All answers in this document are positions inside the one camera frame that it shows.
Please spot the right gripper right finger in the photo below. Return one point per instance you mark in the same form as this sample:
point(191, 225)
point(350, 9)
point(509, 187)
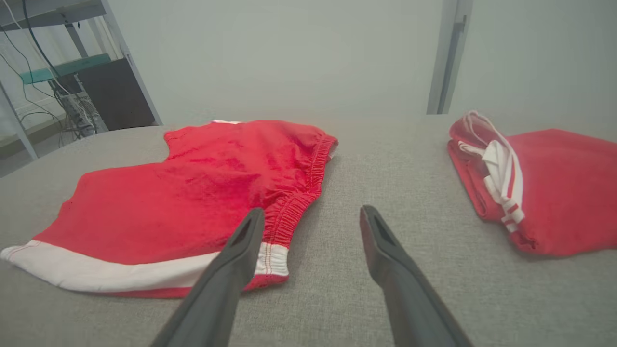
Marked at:
point(409, 308)

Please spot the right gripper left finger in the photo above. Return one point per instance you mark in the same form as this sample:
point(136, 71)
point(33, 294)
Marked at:
point(212, 303)

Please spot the red shorts with white band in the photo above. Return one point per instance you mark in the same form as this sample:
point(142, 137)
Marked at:
point(168, 207)

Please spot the red Bulls basketball jersey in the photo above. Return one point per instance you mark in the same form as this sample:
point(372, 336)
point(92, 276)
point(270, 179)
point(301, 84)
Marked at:
point(569, 193)

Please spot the dark box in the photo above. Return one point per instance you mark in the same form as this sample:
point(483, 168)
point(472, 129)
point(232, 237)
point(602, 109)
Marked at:
point(115, 96)

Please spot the white power strip with plugs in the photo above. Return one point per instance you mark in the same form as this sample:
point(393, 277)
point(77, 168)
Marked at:
point(77, 113)

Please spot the white partition panel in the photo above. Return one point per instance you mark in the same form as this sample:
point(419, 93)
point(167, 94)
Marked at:
point(544, 58)
point(289, 58)

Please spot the teal shelf board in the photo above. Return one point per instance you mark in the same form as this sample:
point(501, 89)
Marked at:
point(72, 67)

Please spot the grey metal shelf frame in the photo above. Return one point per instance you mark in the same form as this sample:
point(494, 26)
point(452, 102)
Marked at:
point(48, 12)

